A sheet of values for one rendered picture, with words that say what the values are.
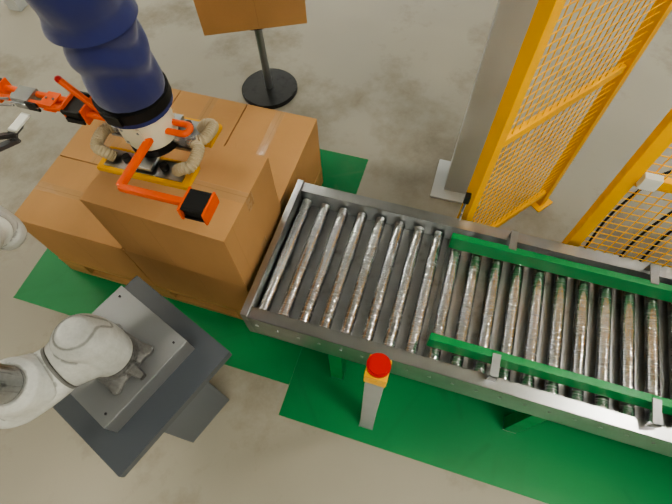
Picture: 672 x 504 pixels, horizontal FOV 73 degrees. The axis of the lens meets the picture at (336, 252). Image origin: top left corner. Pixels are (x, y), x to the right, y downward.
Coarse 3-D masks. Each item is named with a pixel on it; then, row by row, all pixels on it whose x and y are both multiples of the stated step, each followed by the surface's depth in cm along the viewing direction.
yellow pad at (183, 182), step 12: (120, 156) 155; (132, 156) 155; (108, 168) 153; (120, 168) 153; (156, 168) 152; (168, 168) 151; (144, 180) 152; (156, 180) 150; (168, 180) 150; (180, 180) 149; (192, 180) 151
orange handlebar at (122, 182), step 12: (0, 96) 155; (36, 96) 155; (48, 96) 153; (60, 96) 153; (48, 108) 152; (180, 120) 146; (168, 132) 144; (180, 132) 144; (144, 144) 142; (144, 156) 142; (132, 168) 138; (120, 180) 135; (132, 192) 133; (144, 192) 133; (156, 192) 133
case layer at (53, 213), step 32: (192, 96) 251; (96, 128) 241; (224, 128) 239; (256, 128) 238; (288, 128) 237; (64, 160) 231; (96, 160) 231; (288, 160) 227; (320, 160) 269; (32, 192) 222; (64, 192) 222; (288, 192) 224; (32, 224) 214; (64, 224) 213; (96, 224) 212; (64, 256) 245; (96, 256) 227; (128, 256) 212; (192, 288) 224; (224, 288) 209
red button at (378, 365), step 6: (372, 354) 129; (378, 354) 129; (384, 354) 129; (372, 360) 128; (378, 360) 128; (384, 360) 128; (366, 366) 128; (372, 366) 127; (378, 366) 127; (384, 366) 127; (390, 366) 128; (372, 372) 127; (378, 372) 126; (384, 372) 126
